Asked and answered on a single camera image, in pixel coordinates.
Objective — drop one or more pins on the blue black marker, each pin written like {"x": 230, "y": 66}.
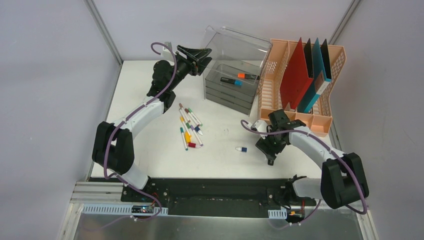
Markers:
{"x": 231, "y": 81}

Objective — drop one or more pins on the orange highlighter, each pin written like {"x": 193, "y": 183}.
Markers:
{"x": 248, "y": 76}

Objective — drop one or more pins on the teal notebook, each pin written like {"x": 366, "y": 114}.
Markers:
{"x": 322, "y": 76}

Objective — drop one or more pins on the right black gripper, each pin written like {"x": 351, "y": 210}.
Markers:
{"x": 263, "y": 144}

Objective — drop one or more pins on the small blue cap bottle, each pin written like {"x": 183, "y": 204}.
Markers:
{"x": 241, "y": 149}

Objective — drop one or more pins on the green cap marker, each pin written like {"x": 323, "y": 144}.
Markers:
{"x": 195, "y": 117}

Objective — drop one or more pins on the peach file organizer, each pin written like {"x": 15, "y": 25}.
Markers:
{"x": 319, "y": 118}

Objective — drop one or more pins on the red folder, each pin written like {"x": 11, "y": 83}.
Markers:
{"x": 297, "y": 76}

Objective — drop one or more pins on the purple marker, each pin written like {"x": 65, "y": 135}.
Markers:
{"x": 196, "y": 136}

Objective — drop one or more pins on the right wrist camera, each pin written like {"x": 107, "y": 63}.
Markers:
{"x": 259, "y": 126}

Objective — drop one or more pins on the brown marker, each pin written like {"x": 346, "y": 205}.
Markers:
{"x": 184, "y": 113}

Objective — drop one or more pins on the teal marker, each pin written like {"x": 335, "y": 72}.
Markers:
{"x": 184, "y": 138}

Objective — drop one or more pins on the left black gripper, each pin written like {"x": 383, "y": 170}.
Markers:
{"x": 191, "y": 63}

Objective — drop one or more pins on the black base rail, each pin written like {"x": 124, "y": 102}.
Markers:
{"x": 220, "y": 197}

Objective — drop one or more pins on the clear grey drawer box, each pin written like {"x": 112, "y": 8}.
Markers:
{"x": 233, "y": 52}

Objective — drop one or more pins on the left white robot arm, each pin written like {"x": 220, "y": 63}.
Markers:
{"x": 113, "y": 147}

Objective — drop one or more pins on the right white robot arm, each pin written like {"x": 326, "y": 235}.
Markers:
{"x": 342, "y": 181}

